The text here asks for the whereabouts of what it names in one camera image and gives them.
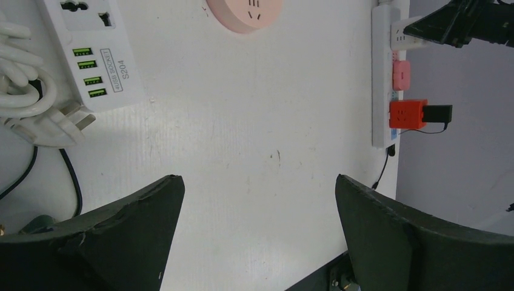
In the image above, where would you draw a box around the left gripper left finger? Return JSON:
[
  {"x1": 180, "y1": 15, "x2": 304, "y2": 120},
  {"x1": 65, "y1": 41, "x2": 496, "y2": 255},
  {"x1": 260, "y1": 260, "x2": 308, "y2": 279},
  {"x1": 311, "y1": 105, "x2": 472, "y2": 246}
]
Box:
[{"x1": 1, "y1": 175, "x2": 185, "y2": 290}]

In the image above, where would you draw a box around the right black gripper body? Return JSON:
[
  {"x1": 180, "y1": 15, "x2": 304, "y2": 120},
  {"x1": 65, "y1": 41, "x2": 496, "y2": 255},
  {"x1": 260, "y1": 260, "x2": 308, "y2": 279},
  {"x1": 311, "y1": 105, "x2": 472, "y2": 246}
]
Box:
[{"x1": 470, "y1": 1, "x2": 513, "y2": 48}]

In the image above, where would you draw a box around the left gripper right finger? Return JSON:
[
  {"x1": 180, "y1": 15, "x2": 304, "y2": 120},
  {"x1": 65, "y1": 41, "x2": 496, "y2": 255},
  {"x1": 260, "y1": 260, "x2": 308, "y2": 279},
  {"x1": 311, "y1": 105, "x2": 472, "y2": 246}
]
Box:
[{"x1": 335, "y1": 175, "x2": 513, "y2": 290}]

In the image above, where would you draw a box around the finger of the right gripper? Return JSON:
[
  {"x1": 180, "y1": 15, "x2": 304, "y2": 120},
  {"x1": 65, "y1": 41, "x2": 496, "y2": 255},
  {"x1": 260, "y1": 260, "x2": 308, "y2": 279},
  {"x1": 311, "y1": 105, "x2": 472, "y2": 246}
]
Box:
[{"x1": 403, "y1": 0, "x2": 482, "y2": 48}]

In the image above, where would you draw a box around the white cube adapter orange sticker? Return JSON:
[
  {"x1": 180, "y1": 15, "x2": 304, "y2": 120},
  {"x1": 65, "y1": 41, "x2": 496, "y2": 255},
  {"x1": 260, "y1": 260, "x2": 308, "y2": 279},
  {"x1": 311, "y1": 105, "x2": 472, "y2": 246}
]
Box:
[{"x1": 390, "y1": 16, "x2": 429, "y2": 51}]

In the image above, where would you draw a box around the pink plug adapter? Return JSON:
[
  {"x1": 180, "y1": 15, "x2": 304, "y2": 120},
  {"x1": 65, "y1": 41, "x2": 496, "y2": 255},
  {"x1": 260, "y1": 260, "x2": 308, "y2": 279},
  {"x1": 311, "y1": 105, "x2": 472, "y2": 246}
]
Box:
[{"x1": 392, "y1": 60, "x2": 411, "y2": 91}]

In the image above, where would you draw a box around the black plug adapter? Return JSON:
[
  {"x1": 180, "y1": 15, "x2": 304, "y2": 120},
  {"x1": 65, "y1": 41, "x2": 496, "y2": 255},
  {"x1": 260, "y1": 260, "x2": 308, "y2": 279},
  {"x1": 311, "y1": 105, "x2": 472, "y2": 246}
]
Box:
[{"x1": 422, "y1": 105, "x2": 453, "y2": 124}]

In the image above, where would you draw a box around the white long power strip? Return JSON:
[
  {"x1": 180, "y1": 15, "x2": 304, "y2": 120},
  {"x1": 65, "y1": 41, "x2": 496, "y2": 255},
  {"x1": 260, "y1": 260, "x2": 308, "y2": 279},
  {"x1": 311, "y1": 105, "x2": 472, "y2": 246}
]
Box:
[{"x1": 372, "y1": 4, "x2": 401, "y2": 149}]

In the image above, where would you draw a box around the pink round power strip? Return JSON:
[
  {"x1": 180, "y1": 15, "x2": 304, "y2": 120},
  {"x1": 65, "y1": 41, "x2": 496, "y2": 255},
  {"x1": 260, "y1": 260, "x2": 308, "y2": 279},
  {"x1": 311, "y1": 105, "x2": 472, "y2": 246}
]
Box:
[{"x1": 206, "y1": 0, "x2": 284, "y2": 34}]

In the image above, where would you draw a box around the white USB power strip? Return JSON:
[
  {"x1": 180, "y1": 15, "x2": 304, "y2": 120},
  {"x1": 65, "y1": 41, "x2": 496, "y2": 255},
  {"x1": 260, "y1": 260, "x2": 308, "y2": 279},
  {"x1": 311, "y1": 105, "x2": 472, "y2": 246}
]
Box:
[{"x1": 36, "y1": 0, "x2": 144, "y2": 112}]

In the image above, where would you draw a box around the green patterned cube adapter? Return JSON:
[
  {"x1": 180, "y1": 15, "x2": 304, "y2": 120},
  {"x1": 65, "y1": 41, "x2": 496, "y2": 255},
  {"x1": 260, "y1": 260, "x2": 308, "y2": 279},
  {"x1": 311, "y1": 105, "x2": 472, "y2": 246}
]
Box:
[{"x1": 18, "y1": 215, "x2": 57, "y2": 235}]

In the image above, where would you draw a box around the red plug adapter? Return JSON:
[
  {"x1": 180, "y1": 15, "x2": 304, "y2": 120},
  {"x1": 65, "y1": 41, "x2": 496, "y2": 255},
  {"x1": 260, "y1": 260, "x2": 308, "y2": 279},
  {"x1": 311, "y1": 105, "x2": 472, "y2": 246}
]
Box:
[{"x1": 389, "y1": 99, "x2": 428, "y2": 130}]

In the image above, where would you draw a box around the black thin cable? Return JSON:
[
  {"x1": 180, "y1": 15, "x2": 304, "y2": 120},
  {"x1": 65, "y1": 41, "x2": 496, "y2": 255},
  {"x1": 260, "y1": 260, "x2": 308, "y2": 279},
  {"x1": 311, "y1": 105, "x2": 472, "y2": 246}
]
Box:
[{"x1": 0, "y1": 145, "x2": 84, "y2": 219}]

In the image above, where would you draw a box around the white coiled cable with plug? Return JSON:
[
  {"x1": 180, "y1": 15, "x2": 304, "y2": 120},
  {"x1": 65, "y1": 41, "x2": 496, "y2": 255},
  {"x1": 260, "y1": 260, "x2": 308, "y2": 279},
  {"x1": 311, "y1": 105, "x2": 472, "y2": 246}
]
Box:
[{"x1": 0, "y1": 12, "x2": 97, "y2": 149}]

